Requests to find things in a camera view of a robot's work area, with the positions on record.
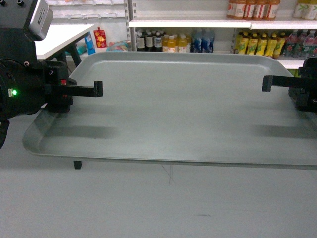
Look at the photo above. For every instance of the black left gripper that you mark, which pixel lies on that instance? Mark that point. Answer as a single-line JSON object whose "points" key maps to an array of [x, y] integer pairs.
{"points": [[23, 90]]}

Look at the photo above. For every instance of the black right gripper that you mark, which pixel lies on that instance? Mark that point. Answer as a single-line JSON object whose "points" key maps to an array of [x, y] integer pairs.
{"points": [[301, 90]]}

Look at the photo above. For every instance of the silver grey metal tray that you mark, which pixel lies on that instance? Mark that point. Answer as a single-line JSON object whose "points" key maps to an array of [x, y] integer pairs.
{"points": [[204, 109]]}

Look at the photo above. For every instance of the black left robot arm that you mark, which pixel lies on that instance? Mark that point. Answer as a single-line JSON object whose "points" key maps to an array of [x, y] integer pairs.
{"points": [[15, 41]]}

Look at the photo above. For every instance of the white checkout table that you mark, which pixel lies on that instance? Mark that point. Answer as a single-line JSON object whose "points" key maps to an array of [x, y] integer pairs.
{"points": [[59, 37]]}

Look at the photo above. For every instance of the blue snack bag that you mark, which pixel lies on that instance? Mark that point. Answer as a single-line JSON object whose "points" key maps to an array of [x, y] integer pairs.
{"points": [[89, 44]]}

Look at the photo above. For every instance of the yellow lemon tea bottles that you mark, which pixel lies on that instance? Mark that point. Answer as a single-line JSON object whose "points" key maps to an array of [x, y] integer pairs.
{"points": [[259, 43]]}

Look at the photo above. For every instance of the red spout pouch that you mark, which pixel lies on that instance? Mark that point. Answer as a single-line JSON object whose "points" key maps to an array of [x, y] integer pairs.
{"points": [[100, 38]]}

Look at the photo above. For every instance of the teal snack bag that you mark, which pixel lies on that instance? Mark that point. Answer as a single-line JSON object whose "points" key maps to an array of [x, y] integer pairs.
{"points": [[119, 46]]}

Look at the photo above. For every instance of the dark tea bottle front left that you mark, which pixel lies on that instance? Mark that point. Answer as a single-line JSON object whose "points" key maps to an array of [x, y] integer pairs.
{"points": [[140, 42]]}

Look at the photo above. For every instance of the orange C100 drink bottles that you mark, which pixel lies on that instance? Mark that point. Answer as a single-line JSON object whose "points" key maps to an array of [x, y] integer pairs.
{"points": [[252, 9]]}

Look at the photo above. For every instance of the white peg hook rack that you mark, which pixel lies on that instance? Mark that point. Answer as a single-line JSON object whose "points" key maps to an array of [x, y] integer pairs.
{"points": [[87, 9]]}

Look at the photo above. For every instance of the dark tea bottle front middle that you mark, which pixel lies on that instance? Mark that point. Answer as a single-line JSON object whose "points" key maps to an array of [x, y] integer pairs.
{"points": [[149, 41]]}

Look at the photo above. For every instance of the white upper shelf board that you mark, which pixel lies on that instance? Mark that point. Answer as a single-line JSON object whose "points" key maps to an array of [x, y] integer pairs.
{"points": [[286, 24]]}

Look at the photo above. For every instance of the dark tea bottle blue label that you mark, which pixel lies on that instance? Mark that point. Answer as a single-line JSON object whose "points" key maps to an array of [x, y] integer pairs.
{"points": [[158, 42]]}

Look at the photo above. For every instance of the blue water bottle pack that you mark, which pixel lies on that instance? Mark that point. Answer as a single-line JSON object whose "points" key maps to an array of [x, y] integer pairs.
{"points": [[203, 41]]}

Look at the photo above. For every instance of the orange juice bottle left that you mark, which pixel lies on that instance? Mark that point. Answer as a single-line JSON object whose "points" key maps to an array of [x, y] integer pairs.
{"points": [[171, 44]]}

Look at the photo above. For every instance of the orange juice bottle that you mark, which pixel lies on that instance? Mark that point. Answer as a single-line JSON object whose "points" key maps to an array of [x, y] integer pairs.
{"points": [[182, 44], [171, 44]]}

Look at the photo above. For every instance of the orange juice bottle front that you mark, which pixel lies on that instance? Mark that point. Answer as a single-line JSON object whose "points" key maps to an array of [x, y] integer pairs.
{"points": [[182, 44]]}

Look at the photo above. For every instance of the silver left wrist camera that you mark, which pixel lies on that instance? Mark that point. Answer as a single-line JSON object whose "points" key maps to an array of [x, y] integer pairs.
{"points": [[39, 19]]}

